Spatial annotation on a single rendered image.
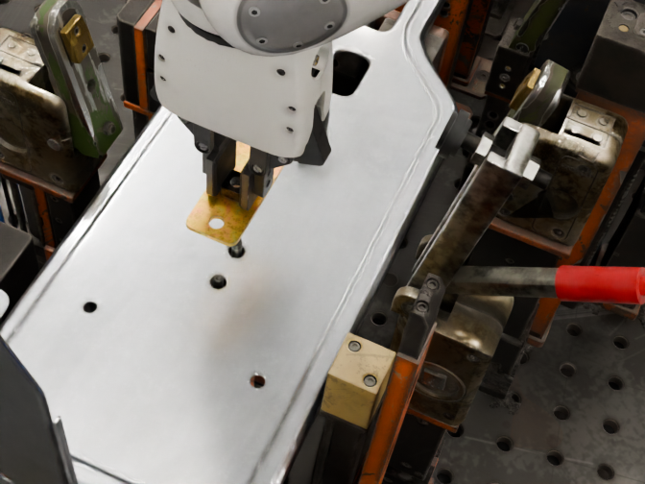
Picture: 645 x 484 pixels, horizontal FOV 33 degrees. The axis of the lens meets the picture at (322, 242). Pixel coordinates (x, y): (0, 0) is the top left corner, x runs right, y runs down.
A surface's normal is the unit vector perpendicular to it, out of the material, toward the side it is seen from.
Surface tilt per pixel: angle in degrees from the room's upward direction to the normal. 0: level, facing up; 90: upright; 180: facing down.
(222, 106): 93
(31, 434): 90
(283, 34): 96
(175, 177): 0
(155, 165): 0
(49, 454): 90
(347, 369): 0
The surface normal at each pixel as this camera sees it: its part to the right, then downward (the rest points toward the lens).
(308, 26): 0.23, 0.88
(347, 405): -0.40, 0.73
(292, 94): -0.13, 0.79
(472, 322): 0.09, -0.56
